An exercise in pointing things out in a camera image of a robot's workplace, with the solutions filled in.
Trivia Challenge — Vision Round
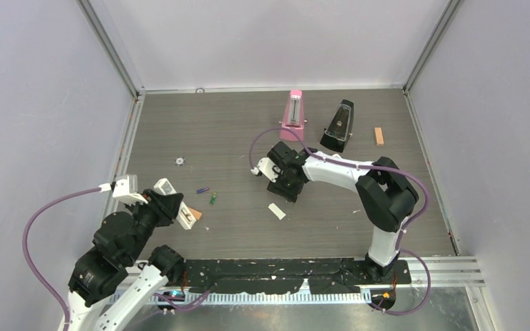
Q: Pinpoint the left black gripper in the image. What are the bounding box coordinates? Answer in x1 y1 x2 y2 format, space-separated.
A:
125 187 183 261

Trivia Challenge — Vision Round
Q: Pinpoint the white remote control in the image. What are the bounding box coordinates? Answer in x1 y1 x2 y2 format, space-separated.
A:
153 178 197 230

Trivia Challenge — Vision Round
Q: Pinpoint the white battery cover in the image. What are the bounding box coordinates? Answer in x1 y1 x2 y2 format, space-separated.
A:
268 203 286 220

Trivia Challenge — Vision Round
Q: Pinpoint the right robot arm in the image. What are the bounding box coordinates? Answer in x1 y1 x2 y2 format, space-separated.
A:
251 142 419 283

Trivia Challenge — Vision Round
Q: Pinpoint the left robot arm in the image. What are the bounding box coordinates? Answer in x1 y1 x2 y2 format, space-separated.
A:
62 189 186 330

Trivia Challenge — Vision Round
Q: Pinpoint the orange block near left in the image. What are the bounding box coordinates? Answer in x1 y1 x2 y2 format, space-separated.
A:
189 208 203 221

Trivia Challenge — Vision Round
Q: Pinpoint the orange block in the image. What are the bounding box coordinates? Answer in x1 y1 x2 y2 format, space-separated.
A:
374 127 384 146
189 208 203 221

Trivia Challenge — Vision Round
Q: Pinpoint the lone poker chip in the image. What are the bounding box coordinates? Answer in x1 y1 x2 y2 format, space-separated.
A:
174 157 186 166

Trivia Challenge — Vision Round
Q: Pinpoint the pink metronome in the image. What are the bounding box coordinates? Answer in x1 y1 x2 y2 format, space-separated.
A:
279 90 306 141

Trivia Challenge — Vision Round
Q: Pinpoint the black metronome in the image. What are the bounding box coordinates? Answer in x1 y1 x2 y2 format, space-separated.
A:
320 99 355 153

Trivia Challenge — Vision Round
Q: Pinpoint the orange block near right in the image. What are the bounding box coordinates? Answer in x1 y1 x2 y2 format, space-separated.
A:
374 127 384 146

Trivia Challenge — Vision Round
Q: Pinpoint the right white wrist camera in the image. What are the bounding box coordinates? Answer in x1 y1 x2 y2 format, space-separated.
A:
251 157 281 183

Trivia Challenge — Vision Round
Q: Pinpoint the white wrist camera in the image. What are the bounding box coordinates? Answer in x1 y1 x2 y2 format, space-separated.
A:
251 157 281 183
98 174 148 205

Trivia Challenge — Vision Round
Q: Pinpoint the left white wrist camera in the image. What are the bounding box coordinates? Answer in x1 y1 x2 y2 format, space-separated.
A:
98 174 148 205

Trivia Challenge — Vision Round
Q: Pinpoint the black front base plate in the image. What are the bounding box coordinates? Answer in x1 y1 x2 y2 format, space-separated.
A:
169 258 411 294

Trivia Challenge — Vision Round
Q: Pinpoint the white slotted cable duct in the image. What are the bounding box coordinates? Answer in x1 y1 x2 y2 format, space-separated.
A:
155 290 373 306

